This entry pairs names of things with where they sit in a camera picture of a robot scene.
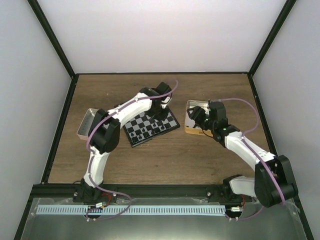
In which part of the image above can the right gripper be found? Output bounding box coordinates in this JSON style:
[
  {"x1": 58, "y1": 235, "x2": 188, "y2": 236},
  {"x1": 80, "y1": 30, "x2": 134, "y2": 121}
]
[{"x1": 187, "y1": 106, "x2": 216, "y2": 131}]

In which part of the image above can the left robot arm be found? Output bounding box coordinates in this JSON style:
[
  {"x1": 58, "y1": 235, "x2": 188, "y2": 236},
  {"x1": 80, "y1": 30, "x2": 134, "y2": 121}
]
[{"x1": 80, "y1": 81, "x2": 179, "y2": 202}]

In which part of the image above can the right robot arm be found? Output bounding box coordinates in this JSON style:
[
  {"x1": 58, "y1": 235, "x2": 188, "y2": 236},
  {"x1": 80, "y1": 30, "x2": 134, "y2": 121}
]
[{"x1": 186, "y1": 100, "x2": 298, "y2": 208}]

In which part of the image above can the black and white chessboard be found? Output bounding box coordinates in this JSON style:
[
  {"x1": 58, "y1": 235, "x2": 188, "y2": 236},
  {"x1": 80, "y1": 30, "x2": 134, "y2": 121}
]
[{"x1": 123, "y1": 108, "x2": 180, "y2": 148}]

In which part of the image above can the gold metal tin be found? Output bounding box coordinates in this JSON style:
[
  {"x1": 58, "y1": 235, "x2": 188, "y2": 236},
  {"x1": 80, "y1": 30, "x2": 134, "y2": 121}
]
[{"x1": 184, "y1": 100, "x2": 213, "y2": 138}]

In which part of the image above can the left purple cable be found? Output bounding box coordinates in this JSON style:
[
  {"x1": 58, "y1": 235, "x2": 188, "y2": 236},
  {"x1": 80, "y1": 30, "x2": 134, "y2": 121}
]
[{"x1": 86, "y1": 79, "x2": 180, "y2": 221}]

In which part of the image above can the blue slotted cable duct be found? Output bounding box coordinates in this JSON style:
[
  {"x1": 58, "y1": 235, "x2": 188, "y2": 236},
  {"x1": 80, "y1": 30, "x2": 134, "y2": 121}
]
[{"x1": 36, "y1": 205, "x2": 226, "y2": 216}]

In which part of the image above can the black aluminium frame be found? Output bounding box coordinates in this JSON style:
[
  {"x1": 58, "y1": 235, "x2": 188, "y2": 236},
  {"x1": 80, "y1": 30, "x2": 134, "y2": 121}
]
[{"x1": 13, "y1": 0, "x2": 315, "y2": 240}]

